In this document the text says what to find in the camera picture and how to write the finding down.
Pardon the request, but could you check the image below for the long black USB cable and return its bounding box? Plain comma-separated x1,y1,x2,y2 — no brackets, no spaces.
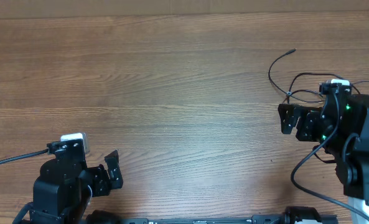
283,72,369,105

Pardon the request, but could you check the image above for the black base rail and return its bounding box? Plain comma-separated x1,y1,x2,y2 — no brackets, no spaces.
82,207,339,224

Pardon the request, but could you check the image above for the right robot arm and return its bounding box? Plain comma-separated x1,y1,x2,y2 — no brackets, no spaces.
278,93,369,223

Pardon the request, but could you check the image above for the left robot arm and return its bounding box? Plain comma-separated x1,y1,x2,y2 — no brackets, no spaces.
13,139,123,223

